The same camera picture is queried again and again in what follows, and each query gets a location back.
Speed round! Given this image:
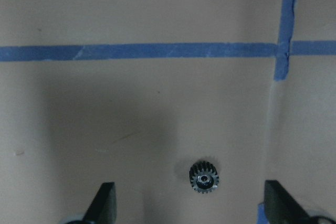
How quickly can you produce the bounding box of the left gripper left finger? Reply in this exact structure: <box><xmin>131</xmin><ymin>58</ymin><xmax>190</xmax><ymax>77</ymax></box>
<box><xmin>81</xmin><ymin>182</ymin><xmax>116</xmax><ymax>223</ymax></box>

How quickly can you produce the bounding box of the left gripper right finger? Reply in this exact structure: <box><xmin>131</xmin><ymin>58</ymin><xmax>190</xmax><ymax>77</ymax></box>
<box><xmin>264</xmin><ymin>180</ymin><xmax>315</xmax><ymax>224</ymax></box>

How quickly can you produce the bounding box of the small black bearing gear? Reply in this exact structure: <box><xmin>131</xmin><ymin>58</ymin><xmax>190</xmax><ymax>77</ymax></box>
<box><xmin>189</xmin><ymin>161</ymin><xmax>219</xmax><ymax>194</ymax></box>

